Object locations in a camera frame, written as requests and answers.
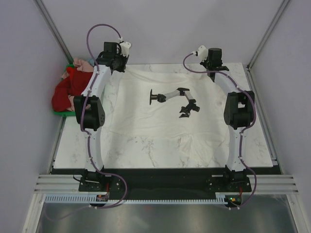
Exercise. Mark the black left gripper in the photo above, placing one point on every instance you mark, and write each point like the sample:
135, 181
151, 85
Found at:
125, 59

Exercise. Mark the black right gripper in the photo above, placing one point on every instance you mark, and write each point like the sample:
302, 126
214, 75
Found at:
204, 63

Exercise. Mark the white t shirt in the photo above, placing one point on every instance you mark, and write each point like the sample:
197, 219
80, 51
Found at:
202, 137

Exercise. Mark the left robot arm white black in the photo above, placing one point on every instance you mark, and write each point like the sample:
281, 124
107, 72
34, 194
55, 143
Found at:
89, 111

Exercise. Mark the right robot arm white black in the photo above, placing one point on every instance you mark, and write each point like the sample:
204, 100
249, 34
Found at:
239, 112

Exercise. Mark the pink t shirt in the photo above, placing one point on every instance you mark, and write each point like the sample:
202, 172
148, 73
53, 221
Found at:
81, 65

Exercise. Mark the red t shirt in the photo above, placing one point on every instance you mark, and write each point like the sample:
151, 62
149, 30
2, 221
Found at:
75, 81

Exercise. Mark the green plastic basket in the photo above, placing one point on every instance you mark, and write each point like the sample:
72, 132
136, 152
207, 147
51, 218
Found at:
66, 113

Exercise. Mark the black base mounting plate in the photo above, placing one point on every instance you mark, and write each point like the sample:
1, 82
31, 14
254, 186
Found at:
162, 183

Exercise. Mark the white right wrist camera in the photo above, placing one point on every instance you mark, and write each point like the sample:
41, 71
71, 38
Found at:
201, 53

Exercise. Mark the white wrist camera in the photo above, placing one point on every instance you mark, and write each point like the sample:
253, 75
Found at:
201, 53
125, 48

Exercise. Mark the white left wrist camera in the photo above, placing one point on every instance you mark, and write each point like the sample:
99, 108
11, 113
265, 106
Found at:
125, 48

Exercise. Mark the left aluminium frame post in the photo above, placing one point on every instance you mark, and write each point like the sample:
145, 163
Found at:
53, 28

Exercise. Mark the aluminium frame post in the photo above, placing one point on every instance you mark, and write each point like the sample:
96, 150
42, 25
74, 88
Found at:
53, 28
275, 20

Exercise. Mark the right aluminium frame post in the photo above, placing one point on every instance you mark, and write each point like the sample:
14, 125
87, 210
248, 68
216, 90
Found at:
275, 20

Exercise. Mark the right aluminium table rail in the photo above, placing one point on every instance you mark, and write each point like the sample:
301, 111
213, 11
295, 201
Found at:
263, 123

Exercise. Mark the aluminium front frame rail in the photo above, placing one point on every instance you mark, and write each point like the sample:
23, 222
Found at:
266, 184

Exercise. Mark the white slotted cable duct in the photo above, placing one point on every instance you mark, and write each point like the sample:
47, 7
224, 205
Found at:
105, 199

